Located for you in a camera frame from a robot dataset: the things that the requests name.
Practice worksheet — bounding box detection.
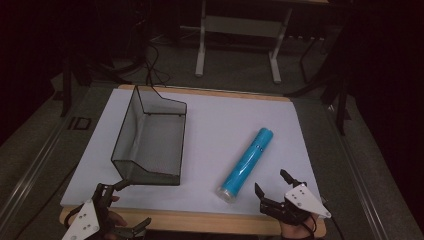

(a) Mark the black metal stand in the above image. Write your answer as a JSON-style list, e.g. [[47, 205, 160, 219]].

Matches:
[[59, 56, 93, 118], [285, 33, 355, 136]]

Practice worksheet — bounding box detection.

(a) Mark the grey metal floor rail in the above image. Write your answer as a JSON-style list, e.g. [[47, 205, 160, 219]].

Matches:
[[0, 109, 73, 219], [323, 103, 392, 240]]

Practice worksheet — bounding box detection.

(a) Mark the blue cylindrical tube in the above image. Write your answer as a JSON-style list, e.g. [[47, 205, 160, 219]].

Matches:
[[215, 127, 275, 204]]

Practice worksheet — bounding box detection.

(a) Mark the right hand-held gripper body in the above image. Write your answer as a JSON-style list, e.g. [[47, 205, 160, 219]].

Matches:
[[259, 182, 333, 227]]

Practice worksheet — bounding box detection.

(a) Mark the person's left hand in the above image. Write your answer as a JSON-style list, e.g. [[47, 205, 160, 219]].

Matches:
[[105, 195, 128, 240]]

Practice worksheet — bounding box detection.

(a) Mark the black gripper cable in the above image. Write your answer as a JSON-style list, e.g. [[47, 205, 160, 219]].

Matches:
[[299, 214, 318, 240], [63, 204, 85, 230]]

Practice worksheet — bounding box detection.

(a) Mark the person's right hand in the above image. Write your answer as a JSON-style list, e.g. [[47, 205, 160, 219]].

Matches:
[[279, 214, 319, 240]]

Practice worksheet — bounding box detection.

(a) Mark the white metal desk frame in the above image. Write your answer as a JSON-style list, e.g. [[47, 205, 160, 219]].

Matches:
[[194, 0, 331, 85]]

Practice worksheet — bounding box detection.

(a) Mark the bundle of black cables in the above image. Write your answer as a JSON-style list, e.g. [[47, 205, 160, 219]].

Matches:
[[89, 19, 173, 88]]

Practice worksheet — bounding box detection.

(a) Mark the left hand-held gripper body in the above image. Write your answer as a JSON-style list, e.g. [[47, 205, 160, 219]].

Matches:
[[61, 182, 116, 240]]

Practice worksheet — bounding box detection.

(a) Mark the white table mat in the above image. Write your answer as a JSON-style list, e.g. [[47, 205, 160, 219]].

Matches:
[[59, 87, 323, 217]]

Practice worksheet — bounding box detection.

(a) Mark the black wire mesh basket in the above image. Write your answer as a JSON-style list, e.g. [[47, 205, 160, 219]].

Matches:
[[110, 85, 188, 187]]

